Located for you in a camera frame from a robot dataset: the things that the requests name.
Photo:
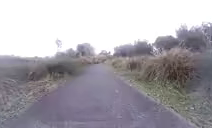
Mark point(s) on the grass verge with dry tussocks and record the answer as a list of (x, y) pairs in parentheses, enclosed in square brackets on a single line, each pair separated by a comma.
[(24, 80)]

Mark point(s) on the grey asphalt path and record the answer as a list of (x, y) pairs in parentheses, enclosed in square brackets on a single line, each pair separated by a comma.
[(94, 100)]

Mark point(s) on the row of dark trees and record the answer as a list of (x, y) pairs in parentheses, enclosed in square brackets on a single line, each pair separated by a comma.
[(167, 42)]

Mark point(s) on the cluster of distant trees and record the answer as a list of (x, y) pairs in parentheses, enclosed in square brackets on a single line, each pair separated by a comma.
[(79, 50)]

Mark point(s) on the grass verge with tall tussocks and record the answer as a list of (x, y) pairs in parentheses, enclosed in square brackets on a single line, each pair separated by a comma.
[(174, 71)]

